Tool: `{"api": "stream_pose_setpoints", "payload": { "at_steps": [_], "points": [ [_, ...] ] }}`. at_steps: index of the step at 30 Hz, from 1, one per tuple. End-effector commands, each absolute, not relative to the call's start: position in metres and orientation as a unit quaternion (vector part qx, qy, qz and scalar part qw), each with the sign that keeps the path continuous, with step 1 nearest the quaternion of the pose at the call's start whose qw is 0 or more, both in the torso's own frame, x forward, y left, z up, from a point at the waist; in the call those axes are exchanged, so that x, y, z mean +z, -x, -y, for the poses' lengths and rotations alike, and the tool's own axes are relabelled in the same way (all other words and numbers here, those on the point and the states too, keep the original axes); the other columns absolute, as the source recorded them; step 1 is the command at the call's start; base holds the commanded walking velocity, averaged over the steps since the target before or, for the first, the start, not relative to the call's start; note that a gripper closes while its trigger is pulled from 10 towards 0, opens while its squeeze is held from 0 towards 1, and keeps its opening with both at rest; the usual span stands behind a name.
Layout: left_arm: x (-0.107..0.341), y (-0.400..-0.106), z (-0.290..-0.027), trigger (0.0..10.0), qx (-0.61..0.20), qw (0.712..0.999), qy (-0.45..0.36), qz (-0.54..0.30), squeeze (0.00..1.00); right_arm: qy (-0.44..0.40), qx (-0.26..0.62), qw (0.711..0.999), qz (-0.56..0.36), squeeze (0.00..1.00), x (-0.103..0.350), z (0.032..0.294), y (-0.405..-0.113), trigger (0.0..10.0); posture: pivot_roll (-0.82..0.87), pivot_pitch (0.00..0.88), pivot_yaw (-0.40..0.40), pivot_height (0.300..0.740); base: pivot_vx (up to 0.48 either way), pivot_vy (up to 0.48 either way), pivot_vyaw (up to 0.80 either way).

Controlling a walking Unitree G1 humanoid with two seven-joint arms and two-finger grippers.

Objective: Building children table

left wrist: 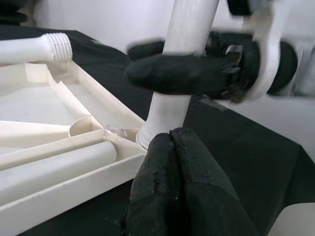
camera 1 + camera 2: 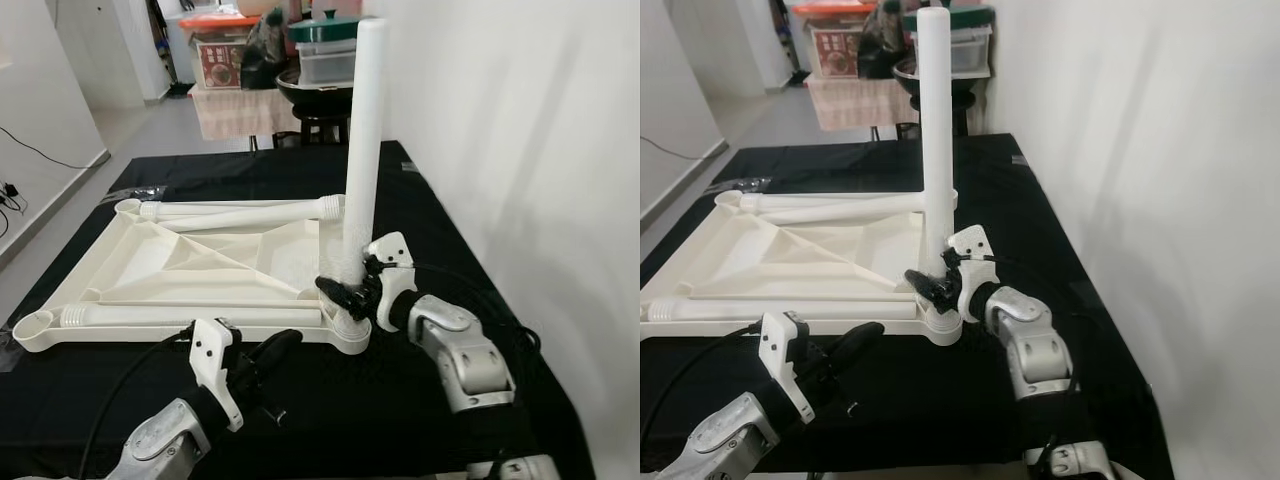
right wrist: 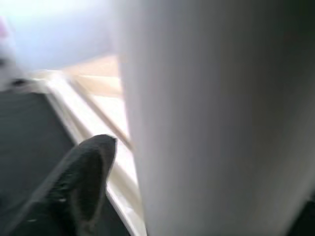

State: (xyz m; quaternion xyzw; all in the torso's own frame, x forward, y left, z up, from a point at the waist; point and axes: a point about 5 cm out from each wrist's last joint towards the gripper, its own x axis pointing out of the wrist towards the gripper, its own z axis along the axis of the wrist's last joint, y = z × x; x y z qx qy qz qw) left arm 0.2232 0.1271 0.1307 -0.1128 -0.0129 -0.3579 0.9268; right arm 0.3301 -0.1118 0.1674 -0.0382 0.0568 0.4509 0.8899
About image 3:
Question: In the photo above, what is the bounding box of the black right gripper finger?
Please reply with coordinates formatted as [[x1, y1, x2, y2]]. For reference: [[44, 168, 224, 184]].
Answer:
[[27, 134, 118, 236]]

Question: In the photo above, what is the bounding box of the white plastic table leg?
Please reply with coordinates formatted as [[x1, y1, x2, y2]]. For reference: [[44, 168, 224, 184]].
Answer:
[[115, 0, 315, 236]]

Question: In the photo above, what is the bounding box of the cream plastic children table top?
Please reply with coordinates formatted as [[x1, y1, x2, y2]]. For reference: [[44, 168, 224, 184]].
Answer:
[[31, 55, 148, 236]]

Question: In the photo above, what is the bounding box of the black tablecloth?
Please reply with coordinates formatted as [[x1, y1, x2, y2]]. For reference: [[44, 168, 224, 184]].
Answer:
[[0, 92, 133, 236]]

